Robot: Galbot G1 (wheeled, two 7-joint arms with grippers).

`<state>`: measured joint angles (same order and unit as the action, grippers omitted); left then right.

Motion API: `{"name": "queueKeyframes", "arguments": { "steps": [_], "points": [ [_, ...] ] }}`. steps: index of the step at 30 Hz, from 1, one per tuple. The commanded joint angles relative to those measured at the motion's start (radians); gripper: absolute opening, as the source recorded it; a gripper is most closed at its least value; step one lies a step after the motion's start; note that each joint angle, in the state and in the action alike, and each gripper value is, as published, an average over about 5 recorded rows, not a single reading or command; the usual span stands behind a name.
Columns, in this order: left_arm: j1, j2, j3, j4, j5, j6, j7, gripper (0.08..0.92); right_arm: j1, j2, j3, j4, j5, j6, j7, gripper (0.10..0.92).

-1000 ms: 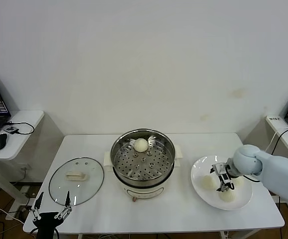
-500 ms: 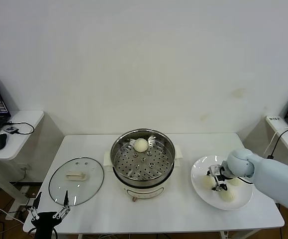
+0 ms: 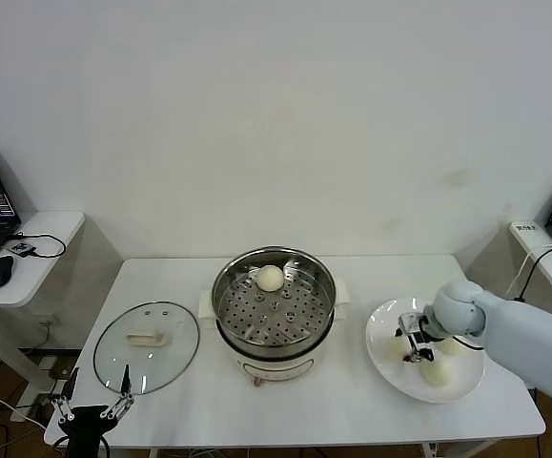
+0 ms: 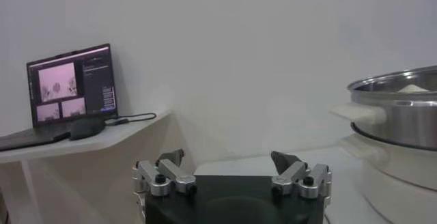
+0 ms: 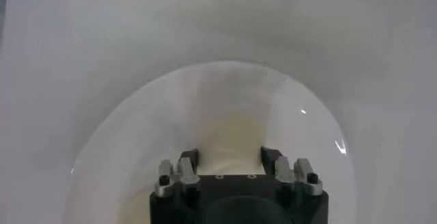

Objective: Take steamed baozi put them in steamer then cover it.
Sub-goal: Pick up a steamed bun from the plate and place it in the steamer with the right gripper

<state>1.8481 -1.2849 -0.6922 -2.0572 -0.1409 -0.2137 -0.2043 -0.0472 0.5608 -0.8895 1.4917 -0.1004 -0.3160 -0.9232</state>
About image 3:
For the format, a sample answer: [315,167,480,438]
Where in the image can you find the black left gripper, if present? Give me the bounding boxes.
[49,364,136,433]

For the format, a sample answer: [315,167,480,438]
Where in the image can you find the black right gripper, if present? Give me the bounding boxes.
[400,317,441,364]

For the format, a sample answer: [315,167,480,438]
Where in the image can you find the white steamed baozi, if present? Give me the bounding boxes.
[440,336,465,358]
[420,360,456,386]
[255,264,285,292]
[383,335,409,358]

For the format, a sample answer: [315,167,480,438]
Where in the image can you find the round glass pot lid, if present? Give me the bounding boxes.
[92,300,201,396]

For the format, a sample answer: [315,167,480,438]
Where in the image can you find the perforated steel steamer basket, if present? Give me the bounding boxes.
[211,246,338,348]

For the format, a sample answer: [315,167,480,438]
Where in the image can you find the white round plate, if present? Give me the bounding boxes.
[364,298,485,405]

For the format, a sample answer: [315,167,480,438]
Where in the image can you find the white side desk with mouse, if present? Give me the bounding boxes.
[0,211,87,424]

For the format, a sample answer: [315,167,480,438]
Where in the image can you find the cream electric cooker pot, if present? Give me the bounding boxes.
[198,276,354,388]

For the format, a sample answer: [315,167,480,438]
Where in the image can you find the small black usb device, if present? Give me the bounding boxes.
[7,240,36,259]

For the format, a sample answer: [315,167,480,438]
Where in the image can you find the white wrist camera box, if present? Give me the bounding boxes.
[398,312,422,336]

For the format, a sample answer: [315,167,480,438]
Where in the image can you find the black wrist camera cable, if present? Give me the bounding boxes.
[449,333,487,352]

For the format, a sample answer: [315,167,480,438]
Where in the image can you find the white floor cable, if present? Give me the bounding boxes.
[0,379,43,426]

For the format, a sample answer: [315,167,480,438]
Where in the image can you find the black cable with adapter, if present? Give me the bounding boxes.
[511,245,552,302]

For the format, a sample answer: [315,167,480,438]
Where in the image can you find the thin black usb cable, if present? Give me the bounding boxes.
[10,232,68,260]

